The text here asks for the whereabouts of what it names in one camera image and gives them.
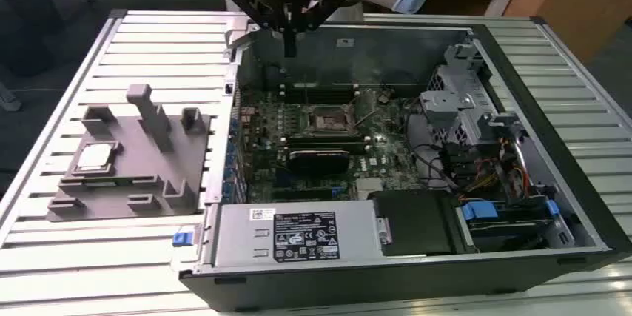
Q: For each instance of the blue disk bay clip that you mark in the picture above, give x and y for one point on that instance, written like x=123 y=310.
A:
x=551 y=208

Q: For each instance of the round coin cell battery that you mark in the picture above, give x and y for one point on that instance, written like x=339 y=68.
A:
x=383 y=98

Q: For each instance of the green RAM stick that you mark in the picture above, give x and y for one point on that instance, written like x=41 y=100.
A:
x=106 y=182

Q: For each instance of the silver CPU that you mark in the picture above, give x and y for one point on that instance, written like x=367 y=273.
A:
x=97 y=155

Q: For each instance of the black RAM stick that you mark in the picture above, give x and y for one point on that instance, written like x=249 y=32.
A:
x=323 y=138

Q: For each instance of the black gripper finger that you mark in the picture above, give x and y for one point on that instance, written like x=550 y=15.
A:
x=247 y=1
x=317 y=16

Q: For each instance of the black plastic shroud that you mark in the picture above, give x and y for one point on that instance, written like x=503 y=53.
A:
x=415 y=220

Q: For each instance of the black graphics card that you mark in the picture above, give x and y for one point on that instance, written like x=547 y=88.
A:
x=317 y=162

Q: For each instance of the metal drive cage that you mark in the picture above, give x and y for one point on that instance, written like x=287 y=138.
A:
x=445 y=103

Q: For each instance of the grey parts rack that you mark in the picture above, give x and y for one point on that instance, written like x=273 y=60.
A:
x=134 y=153

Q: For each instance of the blue case latch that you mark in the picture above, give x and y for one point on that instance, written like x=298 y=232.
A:
x=182 y=239

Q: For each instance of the grey power supply unit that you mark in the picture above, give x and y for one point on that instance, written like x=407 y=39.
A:
x=237 y=234

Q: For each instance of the grey plastic bracket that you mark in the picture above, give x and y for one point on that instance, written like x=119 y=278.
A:
x=499 y=120

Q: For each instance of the CPU socket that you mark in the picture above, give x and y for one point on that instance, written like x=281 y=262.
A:
x=329 y=121

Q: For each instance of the grey metal stand foot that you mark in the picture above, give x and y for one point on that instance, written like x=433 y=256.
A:
x=10 y=99

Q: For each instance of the silver chipset heatsink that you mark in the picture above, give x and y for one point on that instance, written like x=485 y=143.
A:
x=370 y=185

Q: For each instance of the green motherboard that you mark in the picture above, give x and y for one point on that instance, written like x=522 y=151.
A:
x=390 y=153

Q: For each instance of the black open PC case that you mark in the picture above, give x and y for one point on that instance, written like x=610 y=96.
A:
x=346 y=286

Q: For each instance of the hard disk in blue carrier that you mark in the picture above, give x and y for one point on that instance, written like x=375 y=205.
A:
x=482 y=212

